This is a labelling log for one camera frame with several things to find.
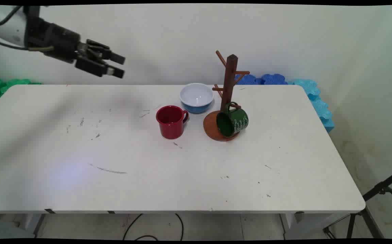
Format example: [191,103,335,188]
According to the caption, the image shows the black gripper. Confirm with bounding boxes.
[25,15,126,79]

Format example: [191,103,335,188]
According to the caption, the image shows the green enamel mug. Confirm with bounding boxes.
[216,102,249,137]

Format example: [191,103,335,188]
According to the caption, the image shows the red enamel mug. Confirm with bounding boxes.
[156,105,189,140]

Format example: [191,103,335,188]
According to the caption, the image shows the green foam mat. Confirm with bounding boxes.
[0,79,42,101]

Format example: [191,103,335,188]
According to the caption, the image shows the blue and white bowl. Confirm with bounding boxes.
[179,83,214,114]

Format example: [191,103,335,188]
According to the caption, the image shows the wooden mug tree stand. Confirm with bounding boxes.
[203,50,250,142]

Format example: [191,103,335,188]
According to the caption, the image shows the dark blue foam mat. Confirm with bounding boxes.
[235,74,289,85]

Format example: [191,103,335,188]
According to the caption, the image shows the grey table leg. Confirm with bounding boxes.
[279,212,349,239]
[23,213,47,238]

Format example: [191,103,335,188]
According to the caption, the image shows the grey box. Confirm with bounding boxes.
[0,215,35,239]

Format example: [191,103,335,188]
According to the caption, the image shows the light blue foam mat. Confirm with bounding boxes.
[288,79,335,133]

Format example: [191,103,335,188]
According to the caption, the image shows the black tripod stand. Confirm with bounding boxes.
[323,168,392,239]

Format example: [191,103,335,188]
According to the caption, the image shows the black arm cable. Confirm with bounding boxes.
[0,36,55,52]
[0,6,23,27]

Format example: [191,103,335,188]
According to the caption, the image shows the black floor cable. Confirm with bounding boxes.
[122,213,184,240]

